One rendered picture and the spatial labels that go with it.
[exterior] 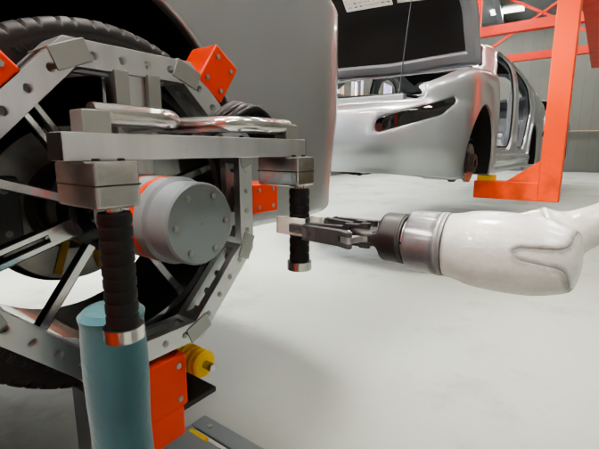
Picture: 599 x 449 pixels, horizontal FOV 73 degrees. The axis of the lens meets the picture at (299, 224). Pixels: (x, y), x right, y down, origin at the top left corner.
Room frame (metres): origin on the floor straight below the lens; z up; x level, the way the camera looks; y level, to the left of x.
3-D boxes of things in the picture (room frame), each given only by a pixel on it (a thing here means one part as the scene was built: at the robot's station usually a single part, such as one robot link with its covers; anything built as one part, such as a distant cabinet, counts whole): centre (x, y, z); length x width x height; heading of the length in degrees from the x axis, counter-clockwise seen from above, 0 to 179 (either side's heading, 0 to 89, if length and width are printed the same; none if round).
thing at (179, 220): (0.67, 0.23, 0.85); 0.21 x 0.14 x 0.14; 54
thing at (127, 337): (0.44, 0.20, 0.83); 0.04 x 0.04 x 0.16
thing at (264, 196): (0.97, 0.11, 0.85); 0.09 x 0.08 x 0.07; 144
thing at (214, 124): (0.72, 0.13, 1.03); 0.19 x 0.18 x 0.11; 54
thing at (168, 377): (0.74, 0.32, 0.48); 0.16 x 0.12 x 0.17; 54
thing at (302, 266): (0.71, 0.00, 0.83); 0.04 x 0.04 x 0.16
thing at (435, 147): (5.18, -1.70, 1.49); 4.95 x 1.86 x 1.59; 144
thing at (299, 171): (0.73, 0.02, 0.93); 0.09 x 0.05 x 0.05; 54
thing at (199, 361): (0.87, 0.30, 0.51); 0.29 x 0.06 x 0.06; 54
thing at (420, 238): (0.57, -0.19, 0.83); 0.09 x 0.06 x 0.09; 144
